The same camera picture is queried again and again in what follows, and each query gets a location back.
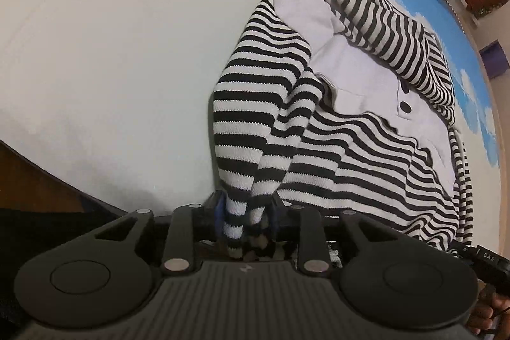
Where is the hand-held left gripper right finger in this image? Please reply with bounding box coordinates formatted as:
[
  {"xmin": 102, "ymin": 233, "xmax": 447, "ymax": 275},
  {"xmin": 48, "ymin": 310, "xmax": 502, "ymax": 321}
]
[{"xmin": 266, "ymin": 197, "xmax": 399, "ymax": 274}]

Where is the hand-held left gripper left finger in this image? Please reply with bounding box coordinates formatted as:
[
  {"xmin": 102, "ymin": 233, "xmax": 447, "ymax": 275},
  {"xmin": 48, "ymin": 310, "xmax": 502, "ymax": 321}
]
[{"xmin": 95, "ymin": 191, "xmax": 227, "ymax": 275}]

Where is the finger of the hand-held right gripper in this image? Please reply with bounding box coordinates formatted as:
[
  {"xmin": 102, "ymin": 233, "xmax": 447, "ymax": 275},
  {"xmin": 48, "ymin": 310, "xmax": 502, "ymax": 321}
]
[{"xmin": 447, "ymin": 240, "xmax": 479, "ymax": 259}]

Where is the striped and white hooded shirt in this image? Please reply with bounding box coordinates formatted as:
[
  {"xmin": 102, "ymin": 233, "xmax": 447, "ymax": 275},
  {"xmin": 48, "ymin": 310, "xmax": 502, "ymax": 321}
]
[{"xmin": 211, "ymin": 0, "xmax": 477, "ymax": 261}]

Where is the person's right hand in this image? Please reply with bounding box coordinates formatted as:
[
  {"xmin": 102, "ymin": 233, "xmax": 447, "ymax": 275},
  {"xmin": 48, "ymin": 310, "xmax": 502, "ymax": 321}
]
[{"xmin": 465, "ymin": 292, "xmax": 510, "ymax": 340}]

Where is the purple bag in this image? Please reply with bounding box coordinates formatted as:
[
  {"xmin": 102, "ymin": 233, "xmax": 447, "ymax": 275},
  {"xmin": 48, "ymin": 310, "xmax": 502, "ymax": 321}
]
[{"xmin": 480, "ymin": 40, "xmax": 507, "ymax": 80}]

